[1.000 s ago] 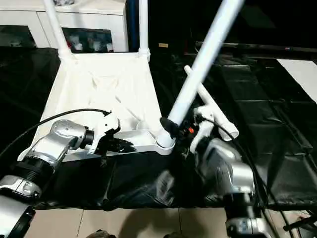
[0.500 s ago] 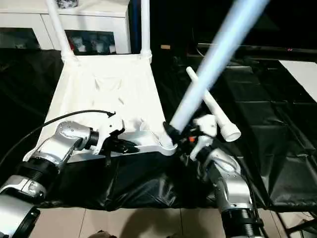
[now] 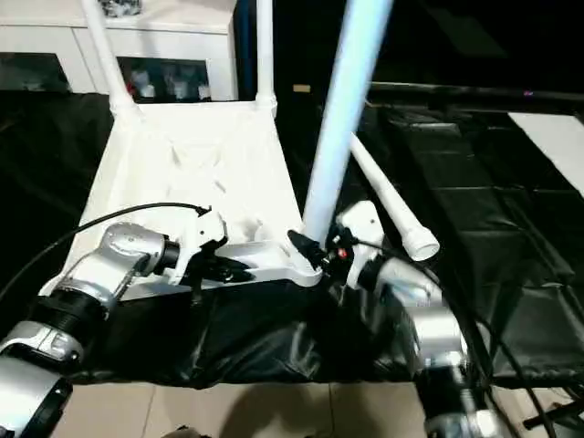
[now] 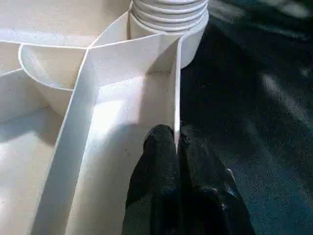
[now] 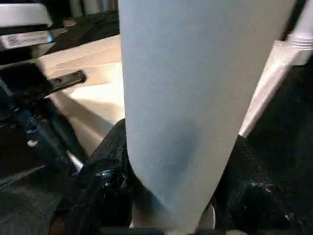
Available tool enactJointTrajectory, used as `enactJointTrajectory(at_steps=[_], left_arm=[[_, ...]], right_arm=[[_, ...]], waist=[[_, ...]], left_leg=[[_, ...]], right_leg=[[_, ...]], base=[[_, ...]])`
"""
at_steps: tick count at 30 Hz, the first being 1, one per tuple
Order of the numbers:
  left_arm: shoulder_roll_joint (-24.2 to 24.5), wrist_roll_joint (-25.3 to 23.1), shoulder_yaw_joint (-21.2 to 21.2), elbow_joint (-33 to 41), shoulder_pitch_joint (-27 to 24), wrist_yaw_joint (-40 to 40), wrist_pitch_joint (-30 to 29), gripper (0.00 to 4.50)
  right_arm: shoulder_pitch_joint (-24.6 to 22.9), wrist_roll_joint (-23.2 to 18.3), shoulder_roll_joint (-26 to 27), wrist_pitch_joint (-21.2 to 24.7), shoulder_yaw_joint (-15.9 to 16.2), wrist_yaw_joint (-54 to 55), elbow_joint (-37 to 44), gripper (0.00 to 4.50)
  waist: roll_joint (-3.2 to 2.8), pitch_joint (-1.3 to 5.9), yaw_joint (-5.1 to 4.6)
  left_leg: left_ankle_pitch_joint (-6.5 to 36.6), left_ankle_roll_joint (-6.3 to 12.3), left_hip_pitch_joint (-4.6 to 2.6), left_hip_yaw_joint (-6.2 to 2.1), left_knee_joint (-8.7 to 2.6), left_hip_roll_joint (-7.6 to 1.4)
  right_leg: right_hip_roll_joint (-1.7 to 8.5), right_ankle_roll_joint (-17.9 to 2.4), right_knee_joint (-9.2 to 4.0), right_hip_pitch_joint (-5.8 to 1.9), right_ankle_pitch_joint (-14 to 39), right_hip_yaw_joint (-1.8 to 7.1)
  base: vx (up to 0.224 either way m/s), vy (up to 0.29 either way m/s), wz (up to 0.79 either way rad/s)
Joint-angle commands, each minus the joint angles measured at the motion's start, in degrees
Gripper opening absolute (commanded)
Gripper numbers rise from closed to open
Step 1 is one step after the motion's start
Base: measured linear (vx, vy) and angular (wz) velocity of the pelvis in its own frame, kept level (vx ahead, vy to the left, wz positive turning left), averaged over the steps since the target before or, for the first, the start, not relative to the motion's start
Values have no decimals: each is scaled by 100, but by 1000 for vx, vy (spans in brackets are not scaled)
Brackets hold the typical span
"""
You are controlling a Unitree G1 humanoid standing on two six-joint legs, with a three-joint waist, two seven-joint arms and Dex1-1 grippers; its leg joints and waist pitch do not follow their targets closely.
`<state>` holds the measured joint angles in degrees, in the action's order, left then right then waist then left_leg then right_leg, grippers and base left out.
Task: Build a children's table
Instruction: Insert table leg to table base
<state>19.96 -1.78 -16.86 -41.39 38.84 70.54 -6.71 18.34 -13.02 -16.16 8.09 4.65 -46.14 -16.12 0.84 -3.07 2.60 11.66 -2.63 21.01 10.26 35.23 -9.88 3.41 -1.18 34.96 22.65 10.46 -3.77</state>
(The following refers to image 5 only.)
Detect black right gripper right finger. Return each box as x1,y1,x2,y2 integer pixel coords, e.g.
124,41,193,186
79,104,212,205
214,135,313,235

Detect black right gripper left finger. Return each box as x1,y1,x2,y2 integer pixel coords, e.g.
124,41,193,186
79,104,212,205
48,119,134,235

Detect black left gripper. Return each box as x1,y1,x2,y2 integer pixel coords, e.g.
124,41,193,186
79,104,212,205
0,25,89,170

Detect black work mat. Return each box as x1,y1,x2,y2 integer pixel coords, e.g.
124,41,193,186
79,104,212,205
0,0,313,235

